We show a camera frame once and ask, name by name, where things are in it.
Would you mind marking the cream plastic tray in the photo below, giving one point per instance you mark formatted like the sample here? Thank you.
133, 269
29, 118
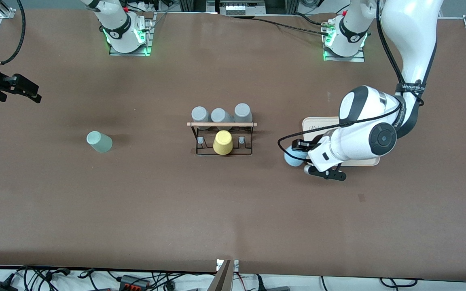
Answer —
322, 120

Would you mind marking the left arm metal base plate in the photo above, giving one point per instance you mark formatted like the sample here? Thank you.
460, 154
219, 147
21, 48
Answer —
358, 60

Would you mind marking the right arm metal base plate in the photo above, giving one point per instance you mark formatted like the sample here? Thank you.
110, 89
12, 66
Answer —
115, 53

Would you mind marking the yellow plastic cup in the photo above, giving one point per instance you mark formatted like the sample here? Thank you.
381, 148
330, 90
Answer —
222, 143

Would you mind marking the mint green plastic cup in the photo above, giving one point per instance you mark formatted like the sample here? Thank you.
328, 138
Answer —
99, 142

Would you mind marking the black power adapter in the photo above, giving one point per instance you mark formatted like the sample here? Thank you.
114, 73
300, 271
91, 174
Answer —
0, 287

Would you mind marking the black box orange connectors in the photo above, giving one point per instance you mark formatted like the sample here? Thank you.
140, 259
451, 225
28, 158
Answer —
134, 283

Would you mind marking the small metal bracket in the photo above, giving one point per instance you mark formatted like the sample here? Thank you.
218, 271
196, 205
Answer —
235, 266

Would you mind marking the white power strip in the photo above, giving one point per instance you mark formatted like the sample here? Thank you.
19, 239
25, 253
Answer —
239, 9

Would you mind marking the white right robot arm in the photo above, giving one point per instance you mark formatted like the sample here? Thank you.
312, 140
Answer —
115, 20

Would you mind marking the light blue plastic cup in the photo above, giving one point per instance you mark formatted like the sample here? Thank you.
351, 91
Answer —
293, 158

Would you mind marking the black plug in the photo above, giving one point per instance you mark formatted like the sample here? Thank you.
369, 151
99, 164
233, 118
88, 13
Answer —
261, 285

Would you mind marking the grey plastic cup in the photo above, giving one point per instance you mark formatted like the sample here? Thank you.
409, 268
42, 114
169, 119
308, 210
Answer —
200, 114
219, 115
242, 111

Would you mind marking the grey-brown beam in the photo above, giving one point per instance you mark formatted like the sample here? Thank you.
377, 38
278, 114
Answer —
221, 281

